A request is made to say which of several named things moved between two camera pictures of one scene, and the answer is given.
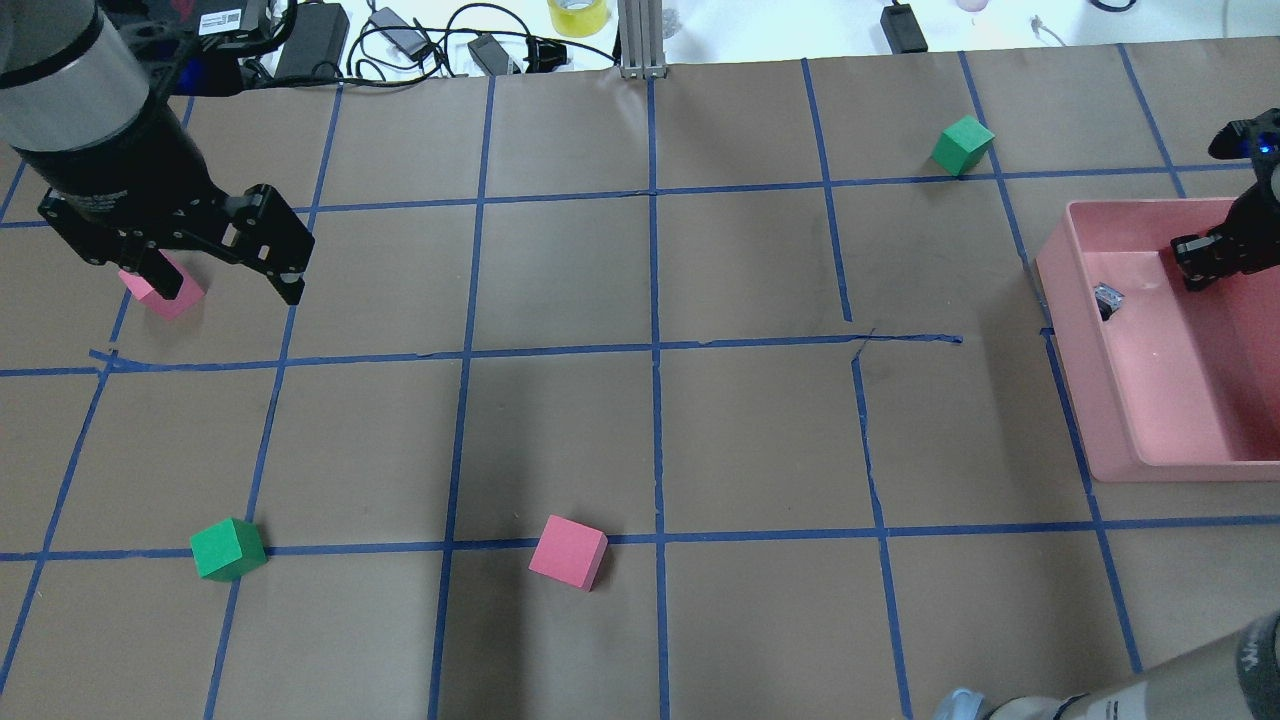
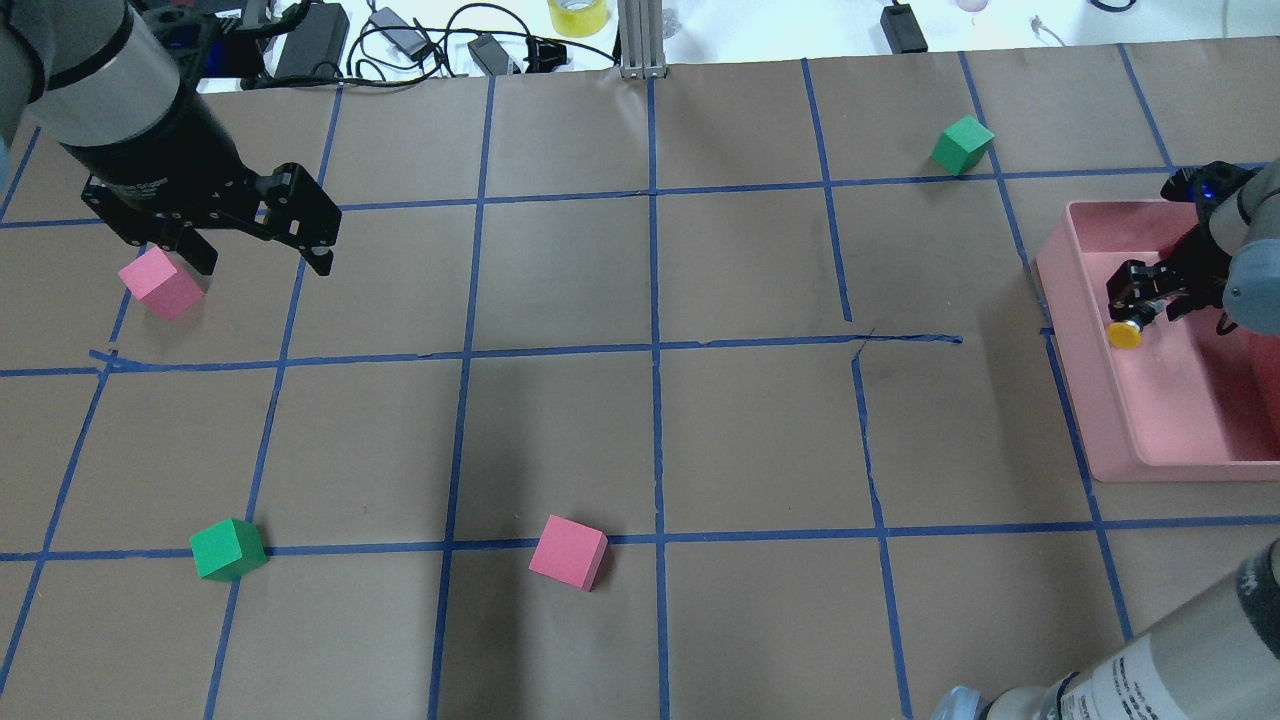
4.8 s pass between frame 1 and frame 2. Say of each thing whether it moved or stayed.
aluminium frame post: stayed
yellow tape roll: stayed
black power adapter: stayed
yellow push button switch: moved
